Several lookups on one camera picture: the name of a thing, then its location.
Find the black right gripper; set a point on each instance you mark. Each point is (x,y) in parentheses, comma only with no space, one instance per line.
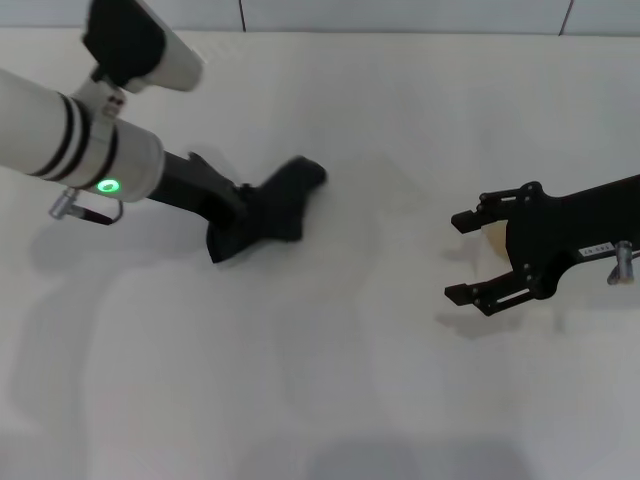
(560,225)

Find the white paper cup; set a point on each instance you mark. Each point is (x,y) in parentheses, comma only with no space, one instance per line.
(492,237)

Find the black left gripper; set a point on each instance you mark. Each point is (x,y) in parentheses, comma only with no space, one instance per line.
(200,185)

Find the dark blue rag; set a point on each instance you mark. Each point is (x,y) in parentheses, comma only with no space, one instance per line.
(280,210)

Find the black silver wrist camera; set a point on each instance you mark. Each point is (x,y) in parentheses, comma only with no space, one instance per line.
(125,40)

